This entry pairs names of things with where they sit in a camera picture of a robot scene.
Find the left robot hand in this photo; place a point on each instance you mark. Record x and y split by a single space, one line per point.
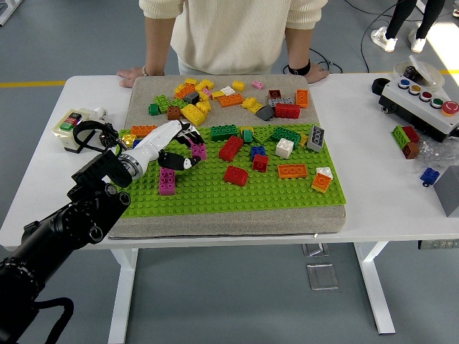
154 139

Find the person's right hand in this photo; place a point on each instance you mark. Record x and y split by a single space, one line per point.
129 76

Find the person's left hand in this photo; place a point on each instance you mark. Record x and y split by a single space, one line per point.
317 73

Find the grey brick with black holes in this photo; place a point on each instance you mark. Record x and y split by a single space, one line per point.
316 138

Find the dark green 2x4 brick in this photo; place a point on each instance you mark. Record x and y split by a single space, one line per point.
286 135
224 133

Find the red 2x4 brick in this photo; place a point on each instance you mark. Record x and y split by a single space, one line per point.
287 112
231 148

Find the white 2x2 brick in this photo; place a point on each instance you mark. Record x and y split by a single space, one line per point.
284 148

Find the red sloped brick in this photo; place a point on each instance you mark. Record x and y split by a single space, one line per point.
236 175

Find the blue 2x2 brick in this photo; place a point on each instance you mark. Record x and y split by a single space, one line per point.
135 143
258 150

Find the red 2x2 brick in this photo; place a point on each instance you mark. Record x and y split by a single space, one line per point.
260 163

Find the person's right forearm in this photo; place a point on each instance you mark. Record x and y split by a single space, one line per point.
157 43

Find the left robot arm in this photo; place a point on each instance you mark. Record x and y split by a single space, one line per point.
64 225

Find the person's left forearm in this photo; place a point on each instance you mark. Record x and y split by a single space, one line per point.
297 46

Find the yellow 2x2 brick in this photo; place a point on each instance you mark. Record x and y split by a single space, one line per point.
304 140
128 139
239 85

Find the small dark green brick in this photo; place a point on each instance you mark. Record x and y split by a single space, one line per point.
154 109

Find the brown 2x2 brick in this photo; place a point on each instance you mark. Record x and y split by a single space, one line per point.
275 94
174 114

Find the lime green 2x4 brick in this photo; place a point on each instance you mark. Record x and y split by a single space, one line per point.
164 103

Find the large yellow sloped brick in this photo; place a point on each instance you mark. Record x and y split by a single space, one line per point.
193 114

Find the small pink brick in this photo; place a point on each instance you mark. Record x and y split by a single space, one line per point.
207 92
258 84

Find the dark grey sloped brick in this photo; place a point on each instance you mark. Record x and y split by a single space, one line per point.
266 113

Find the yellow 2x3 brick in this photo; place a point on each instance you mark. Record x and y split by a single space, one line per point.
205 85

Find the small yellow brick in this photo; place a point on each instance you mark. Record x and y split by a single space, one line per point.
217 95

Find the small white brick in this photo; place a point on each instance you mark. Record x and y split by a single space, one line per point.
227 91

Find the green baseplate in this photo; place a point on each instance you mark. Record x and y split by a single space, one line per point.
233 193

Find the white sloped brick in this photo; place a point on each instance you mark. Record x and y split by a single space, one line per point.
325 172

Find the orange sloped brick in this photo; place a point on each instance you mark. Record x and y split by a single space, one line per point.
320 183

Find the black smartwatch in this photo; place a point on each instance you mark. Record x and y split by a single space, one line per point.
299 68

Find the grey flat plate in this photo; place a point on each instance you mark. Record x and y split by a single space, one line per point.
283 101

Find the white bulb-shaped part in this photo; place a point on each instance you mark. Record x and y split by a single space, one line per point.
101 114

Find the black gear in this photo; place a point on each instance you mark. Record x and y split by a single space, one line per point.
107 130

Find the black tape roll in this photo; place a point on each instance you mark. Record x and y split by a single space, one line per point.
376 87

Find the white shoe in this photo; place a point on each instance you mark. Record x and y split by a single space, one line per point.
385 41
417 44

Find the lime green flat plate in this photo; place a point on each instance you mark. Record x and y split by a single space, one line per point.
262 135

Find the small black device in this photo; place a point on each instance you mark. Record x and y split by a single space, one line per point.
411 73

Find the person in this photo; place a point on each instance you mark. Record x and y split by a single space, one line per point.
229 32
394 18

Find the white button control box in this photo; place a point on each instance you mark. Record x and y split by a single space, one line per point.
412 107

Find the grey-brown mat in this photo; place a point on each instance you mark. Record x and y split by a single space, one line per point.
222 224

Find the clear round container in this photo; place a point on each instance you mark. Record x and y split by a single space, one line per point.
432 73

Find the clear plastic bag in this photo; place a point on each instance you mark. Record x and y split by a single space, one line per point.
435 154

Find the white table leg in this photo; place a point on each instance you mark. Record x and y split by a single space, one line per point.
123 294
373 286

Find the small clear plastic box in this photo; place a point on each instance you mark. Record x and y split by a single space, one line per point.
313 250

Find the grey box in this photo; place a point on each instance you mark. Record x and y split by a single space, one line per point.
450 193

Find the large clear plastic box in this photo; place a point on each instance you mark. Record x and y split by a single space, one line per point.
322 277

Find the table control panel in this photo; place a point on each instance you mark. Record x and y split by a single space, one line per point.
439 245

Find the cream switch box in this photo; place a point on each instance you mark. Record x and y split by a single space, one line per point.
66 133

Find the white furniture frame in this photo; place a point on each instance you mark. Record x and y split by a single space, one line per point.
8 10

